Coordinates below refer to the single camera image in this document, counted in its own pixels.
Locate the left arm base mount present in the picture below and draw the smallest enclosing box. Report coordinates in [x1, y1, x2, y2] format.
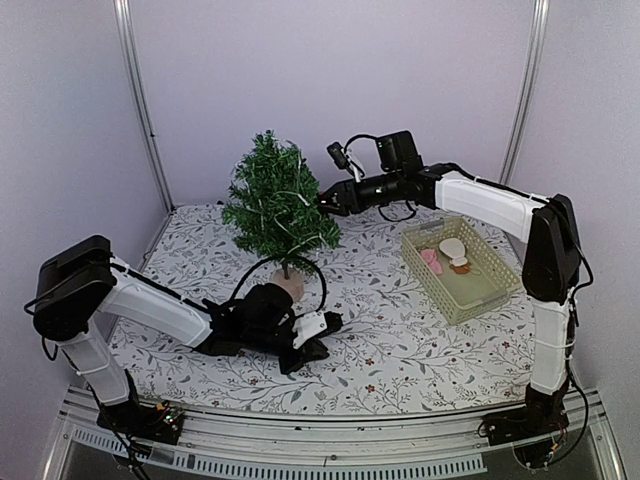
[97, 399, 184, 445]

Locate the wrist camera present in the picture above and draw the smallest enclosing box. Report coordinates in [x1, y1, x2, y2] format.
[292, 311, 343, 349]
[326, 142, 366, 183]

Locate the pink bow ornament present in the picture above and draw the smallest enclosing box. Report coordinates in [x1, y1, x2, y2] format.
[420, 249, 443, 275]

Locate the front aluminium rail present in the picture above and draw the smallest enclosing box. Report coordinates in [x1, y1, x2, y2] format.
[43, 387, 631, 479]

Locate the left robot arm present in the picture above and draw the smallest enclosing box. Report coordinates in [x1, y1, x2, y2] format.
[24, 235, 342, 434]

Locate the right black cable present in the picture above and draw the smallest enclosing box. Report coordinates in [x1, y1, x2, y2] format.
[343, 133, 384, 156]

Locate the black cable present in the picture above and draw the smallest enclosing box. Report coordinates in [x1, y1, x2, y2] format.
[229, 254, 329, 314]
[343, 133, 384, 156]

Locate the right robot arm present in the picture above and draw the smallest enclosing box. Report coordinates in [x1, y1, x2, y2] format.
[318, 131, 587, 436]

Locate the aluminium frame post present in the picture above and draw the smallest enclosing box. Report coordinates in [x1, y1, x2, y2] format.
[113, 0, 175, 213]
[500, 0, 550, 184]

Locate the cream balloon ornament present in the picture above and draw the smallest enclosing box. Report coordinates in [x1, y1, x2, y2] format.
[438, 237, 471, 274]

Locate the small green christmas tree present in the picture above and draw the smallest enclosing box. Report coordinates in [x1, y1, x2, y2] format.
[221, 130, 344, 281]

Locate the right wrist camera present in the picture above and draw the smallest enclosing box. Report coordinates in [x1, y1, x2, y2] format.
[326, 142, 366, 183]

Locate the pale round tree base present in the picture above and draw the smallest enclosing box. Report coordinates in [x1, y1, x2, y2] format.
[270, 269, 304, 303]

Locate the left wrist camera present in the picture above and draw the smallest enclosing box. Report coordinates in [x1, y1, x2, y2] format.
[292, 311, 343, 349]

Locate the cream perforated plastic basket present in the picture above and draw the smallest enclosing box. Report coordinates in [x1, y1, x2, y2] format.
[401, 217, 522, 325]

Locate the clear string light garland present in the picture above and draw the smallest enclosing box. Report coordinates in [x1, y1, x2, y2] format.
[232, 130, 341, 261]

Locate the left aluminium frame post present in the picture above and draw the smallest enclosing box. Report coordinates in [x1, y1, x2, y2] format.
[113, 0, 175, 213]

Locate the left black cable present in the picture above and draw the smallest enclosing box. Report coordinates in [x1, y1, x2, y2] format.
[229, 254, 329, 314]

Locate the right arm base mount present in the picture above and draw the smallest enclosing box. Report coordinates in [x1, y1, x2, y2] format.
[477, 395, 569, 469]

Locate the right aluminium frame post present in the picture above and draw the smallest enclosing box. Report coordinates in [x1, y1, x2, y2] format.
[500, 0, 550, 184]

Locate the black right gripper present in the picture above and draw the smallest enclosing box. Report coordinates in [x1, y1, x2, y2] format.
[311, 171, 401, 218]

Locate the floral patterned table mat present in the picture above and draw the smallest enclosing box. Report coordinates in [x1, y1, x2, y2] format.
[109, 205, 535, 415]

